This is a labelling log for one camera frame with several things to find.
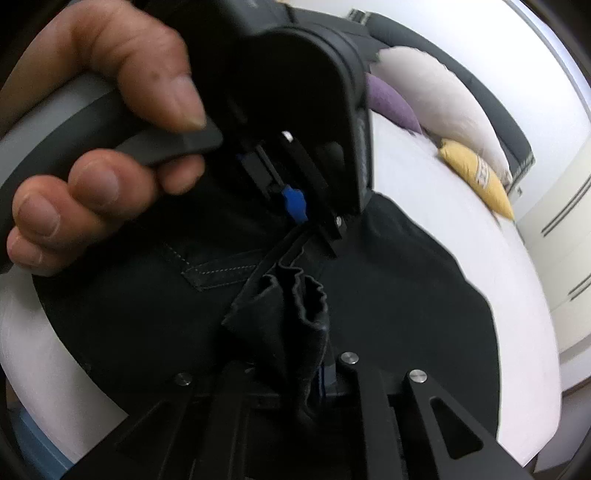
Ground yellow cushion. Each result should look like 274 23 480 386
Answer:
438 140 515 221

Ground bed with white sheet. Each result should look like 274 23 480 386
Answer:
0 106 561 467

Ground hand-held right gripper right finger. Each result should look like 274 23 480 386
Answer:
321 352 534 480

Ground purple cushion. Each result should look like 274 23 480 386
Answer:
365 74 423 134

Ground black pants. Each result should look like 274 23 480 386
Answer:
37 152 502 480

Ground cream wardrobe with black handles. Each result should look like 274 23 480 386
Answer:
512 134 591 393

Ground large white pillow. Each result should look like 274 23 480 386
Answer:
374 46 513 185

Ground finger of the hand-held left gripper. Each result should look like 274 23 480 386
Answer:
238 143 308 227
279 131 348 258

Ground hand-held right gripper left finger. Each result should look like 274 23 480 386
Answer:
60 357 259 480

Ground person's left hand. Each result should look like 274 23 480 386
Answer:
0 0 207 269

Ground grey padded headboard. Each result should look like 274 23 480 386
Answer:
346 9 536 195

